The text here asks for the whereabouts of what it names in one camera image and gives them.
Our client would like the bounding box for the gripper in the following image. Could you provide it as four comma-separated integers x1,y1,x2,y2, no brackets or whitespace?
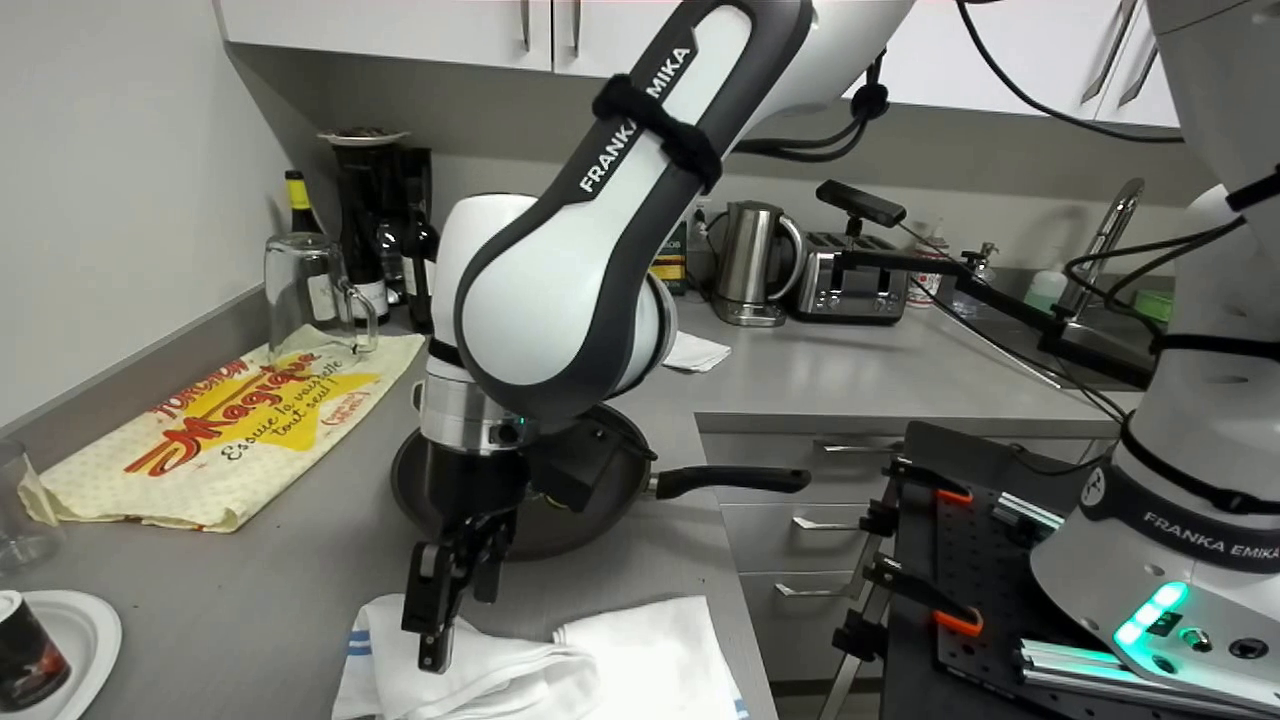
401,445,532,675

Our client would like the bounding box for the black frying pan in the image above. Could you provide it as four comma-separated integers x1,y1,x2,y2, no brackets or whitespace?
390,402,813,562

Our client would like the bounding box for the white and blue towel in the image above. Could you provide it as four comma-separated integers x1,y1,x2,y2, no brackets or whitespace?
331,594,751,720

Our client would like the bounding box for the yellow printed tea towel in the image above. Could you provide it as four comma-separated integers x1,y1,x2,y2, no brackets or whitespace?
18,324,427,534

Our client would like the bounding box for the drawer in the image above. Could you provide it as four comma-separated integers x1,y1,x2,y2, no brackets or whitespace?
720,502,893,575
698,430,909,507
737,571,873,683

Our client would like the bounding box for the white folded napkin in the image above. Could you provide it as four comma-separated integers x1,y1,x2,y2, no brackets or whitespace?
662,331,733,374

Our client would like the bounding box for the clear glass mug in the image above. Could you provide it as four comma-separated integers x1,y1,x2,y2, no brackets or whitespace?
264,232,380,358

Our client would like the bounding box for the row of dark bottles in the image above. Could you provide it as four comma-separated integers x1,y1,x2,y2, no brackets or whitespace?
318,127,442,336

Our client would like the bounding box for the dark and yellow box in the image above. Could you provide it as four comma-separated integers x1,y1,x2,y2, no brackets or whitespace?
650,219,692,297

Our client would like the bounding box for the white plate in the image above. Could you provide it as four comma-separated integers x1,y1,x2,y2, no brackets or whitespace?
0,589,124,720

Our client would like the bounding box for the wine bottle with yellow cap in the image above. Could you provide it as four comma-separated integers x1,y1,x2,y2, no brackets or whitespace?
284,169,342,327

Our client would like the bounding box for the steel electric kettle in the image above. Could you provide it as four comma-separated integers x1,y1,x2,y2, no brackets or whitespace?
710,200,805,328

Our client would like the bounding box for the clear drinking glass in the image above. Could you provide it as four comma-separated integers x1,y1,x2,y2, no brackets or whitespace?
0,439,67,573

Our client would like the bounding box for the dark printed cup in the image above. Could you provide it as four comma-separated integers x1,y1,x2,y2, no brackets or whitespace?
0,590,72,712

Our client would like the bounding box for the black and orange clamp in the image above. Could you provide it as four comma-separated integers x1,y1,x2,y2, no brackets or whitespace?
862,553,987,639
878,455,975,508

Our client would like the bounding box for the steel toaster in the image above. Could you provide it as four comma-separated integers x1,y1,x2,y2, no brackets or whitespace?
789,231,912,326

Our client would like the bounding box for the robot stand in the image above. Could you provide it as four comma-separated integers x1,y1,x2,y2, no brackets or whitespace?
818,420,1280,720

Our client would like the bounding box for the red and white canister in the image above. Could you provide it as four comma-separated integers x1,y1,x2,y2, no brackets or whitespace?
908,224,952,307

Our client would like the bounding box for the small clear pump bottle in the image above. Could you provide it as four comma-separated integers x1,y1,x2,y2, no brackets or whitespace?
950,241,1000,320

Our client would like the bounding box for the sink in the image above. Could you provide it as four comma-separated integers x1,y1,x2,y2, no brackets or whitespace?
935,300,1173,391

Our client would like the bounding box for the green soap bottle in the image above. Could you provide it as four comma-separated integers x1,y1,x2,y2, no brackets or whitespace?
1024,265,1070,315

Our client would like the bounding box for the chrome tap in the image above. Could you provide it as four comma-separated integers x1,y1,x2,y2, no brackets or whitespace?
1057,178,1147,322

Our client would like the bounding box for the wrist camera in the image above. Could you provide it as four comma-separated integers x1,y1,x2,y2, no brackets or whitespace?
528,410,656,514

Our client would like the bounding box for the white wall cabinet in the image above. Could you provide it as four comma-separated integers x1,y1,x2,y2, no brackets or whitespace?
213,0,701,79
848,0,1183,130

